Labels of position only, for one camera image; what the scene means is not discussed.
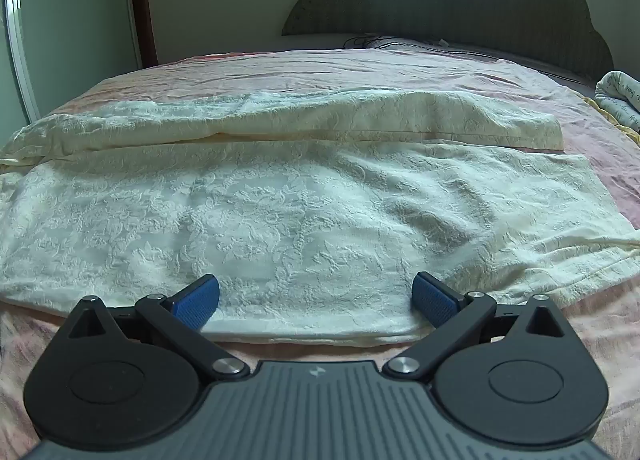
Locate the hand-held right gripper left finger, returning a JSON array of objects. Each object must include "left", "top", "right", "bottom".
[{"left": 66, "top": 274, "right": 251, "bottom": 382}]

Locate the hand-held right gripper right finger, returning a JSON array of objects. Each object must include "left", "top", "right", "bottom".
[{"left": 382, "top": 271, "right": 572, "bottom": 383}]

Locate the cream white towel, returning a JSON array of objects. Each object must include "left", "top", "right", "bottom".
[{"left": 0, "top": 90, "right": 640, "bottom": 347}]

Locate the grey pillow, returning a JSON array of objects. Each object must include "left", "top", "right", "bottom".
[{"left": 345, "top": 36, "right": 596, "bottom": 86}]

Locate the pink bed sheet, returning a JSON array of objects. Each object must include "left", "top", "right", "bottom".
[{"left": 0, "top": 38, "right": 640, "bottom": 460}]

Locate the printed blanket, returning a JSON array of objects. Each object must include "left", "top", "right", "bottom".
[{"left": 593, "top": 70, "right": 640, "bottom": 137}]

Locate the glass door with flowers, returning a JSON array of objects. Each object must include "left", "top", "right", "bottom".
[{"left": 0, "top": 0, "right": 143, "bottom": 128}]

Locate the black cable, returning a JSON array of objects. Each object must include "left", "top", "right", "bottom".
[{"left": 344, "top": 34, "right": 401, "bottom": 49}]

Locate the brown wooden door frame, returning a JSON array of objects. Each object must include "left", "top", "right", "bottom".
[{"left": 127, "top": 0, "right": 160, "bottom": 69}]

